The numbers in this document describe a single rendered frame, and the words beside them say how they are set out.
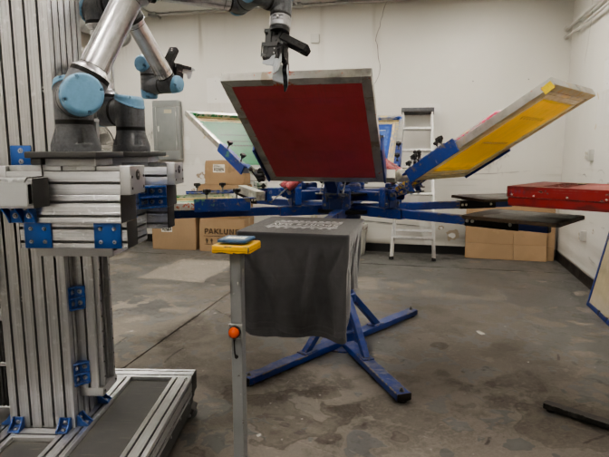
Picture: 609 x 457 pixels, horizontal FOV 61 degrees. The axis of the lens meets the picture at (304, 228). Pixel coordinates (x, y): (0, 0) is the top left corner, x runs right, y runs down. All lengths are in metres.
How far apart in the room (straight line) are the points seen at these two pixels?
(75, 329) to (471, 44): 5.52
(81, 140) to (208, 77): 5.46
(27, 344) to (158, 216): 0.67
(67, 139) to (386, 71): 5.23
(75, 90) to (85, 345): 0.98
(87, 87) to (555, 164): 5.72
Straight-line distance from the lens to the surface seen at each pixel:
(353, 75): 1.99
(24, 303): 2.17
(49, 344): 2.18
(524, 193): 2.51
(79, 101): 1.66
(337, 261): 1.98
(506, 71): 6.66
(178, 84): 2.49
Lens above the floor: 1.26
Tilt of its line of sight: 8 degrees down
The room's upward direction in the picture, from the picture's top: straight up
